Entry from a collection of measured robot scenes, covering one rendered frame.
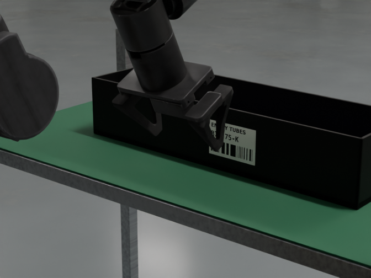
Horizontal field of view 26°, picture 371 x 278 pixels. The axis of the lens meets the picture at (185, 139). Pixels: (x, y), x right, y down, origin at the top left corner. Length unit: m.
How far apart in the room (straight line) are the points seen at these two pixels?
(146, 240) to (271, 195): 2.09
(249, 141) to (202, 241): 2.03
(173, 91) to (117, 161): 0.52
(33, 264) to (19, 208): 0.57
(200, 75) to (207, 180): 0.42
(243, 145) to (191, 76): 0.41
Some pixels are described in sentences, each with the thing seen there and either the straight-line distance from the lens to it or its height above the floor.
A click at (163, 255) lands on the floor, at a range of 3.20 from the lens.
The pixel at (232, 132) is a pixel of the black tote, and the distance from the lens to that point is 1.32.
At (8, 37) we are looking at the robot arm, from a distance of 0.71.
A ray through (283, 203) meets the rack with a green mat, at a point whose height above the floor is 0.95.
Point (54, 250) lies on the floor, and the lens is 3.28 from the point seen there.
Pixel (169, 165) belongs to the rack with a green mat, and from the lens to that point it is 1.38.
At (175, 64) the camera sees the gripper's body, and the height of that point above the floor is 1.22.
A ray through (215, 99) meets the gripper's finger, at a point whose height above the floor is 1.18.
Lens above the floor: 1.42
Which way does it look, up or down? 18 degrees down
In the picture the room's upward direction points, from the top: straight up
